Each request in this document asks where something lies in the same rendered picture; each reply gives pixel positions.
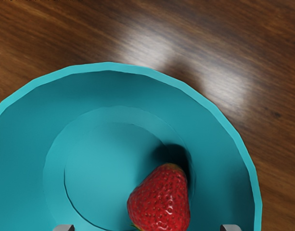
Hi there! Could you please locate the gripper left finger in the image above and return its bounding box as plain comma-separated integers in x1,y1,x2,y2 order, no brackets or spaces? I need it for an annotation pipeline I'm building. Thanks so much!
54,224,75,231

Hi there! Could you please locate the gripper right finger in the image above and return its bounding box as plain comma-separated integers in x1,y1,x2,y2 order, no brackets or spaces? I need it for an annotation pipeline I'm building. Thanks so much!
220,224,241,231

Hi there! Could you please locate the red strawberry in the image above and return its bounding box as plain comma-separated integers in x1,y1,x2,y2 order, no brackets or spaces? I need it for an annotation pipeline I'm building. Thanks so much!
127,163,191,231

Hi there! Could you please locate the teal bowl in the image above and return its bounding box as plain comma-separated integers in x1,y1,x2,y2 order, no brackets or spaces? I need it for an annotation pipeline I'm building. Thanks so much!
0,62,262,231

